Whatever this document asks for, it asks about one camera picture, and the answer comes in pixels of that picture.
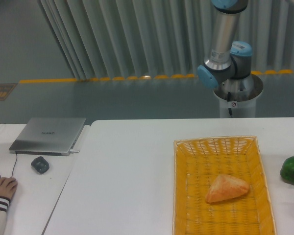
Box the thin black cable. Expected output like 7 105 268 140
0 122 18 178

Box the yellow woven basket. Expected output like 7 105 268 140
172 136 276 235

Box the black pedestal cable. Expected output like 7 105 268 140
226 91 233 117

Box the small black device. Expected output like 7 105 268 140
31 156 49 174

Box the white corrugated curtain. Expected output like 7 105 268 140
40 0 294 80

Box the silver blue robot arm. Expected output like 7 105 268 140
197 0 294 89

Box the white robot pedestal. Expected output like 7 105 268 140
214 74 264 118

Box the person's hand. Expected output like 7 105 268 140
0 177 18 200

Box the green bell pepper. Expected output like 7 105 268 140
280 156 294 184

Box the silver closed laptop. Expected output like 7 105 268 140
9 117 86 156

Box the triangular bread pastry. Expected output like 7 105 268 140
205 174 250 203

